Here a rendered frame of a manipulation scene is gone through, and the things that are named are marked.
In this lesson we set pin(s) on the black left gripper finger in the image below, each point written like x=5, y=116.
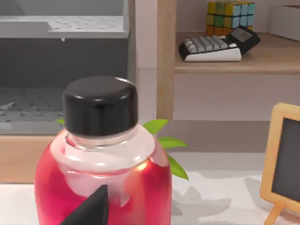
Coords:
x=97, y=208

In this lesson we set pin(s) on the red bottle with black cap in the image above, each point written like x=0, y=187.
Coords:
x=103, y=150

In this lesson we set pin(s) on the pale wooden drawer front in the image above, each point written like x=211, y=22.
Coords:
x=21, y=158

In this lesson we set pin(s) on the green leafy plant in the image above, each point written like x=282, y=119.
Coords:
x=172, y=143

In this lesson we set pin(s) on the grey pierced drawer inside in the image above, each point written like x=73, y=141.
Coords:
x=63, y=68

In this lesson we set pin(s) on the wooden open shelf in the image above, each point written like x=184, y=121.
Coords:
x=211, y=68

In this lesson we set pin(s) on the wooden framed blackboard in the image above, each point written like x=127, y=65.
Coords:
x=284, y=159

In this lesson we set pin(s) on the black and white calculator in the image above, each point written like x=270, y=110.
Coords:
x=218, y=48

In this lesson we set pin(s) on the coloured puzzle cube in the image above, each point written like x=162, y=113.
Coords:
x=229, y=17

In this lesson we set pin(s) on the white box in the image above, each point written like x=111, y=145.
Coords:
x=286, y=22

